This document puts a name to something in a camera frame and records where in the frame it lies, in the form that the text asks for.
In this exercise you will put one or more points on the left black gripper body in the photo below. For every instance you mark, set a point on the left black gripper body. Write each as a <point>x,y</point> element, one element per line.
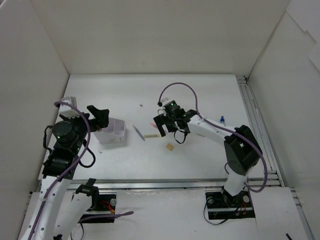
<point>92,120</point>

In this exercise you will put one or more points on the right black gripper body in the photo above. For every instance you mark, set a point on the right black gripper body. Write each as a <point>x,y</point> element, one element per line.
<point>170,122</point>

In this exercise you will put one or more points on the red pen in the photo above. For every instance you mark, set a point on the red pen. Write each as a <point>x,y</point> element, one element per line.
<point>153,125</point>

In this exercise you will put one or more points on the yellow highlighter pen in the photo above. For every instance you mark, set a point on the yellow highlighter pen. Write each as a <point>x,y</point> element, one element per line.
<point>152,136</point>

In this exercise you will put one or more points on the tan eraser block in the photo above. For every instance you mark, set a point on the tan eraser block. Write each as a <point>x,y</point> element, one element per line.
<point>170,147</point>

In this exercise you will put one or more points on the purple pen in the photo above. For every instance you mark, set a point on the purple pen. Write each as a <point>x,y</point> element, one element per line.
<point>139,133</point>

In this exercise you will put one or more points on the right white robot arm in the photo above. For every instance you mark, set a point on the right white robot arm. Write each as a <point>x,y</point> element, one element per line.
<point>241,147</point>

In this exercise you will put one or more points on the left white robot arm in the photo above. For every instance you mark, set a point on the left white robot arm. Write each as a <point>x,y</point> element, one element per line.
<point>47,223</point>

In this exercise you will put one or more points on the white divided organizer box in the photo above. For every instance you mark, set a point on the white divided organizer box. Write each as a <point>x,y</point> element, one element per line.
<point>114,133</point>

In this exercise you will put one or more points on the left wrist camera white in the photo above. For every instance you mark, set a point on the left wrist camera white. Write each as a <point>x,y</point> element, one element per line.
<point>66,112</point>

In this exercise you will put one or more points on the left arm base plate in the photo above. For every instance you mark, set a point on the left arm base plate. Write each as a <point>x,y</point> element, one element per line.
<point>93,209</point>

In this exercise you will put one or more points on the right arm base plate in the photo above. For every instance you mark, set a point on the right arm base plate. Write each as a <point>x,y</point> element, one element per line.
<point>217,212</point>

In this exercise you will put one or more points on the aluminium right rail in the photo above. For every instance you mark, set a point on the aluminium right rail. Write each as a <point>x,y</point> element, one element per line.
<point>256,122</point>

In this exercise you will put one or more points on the aluminium rail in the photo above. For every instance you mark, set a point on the aluminium rail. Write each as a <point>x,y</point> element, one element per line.
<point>176,184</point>
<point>256,122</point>

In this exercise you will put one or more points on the aluminium front rail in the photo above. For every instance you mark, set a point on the aluminium front rail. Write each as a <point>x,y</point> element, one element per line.
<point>176,184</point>

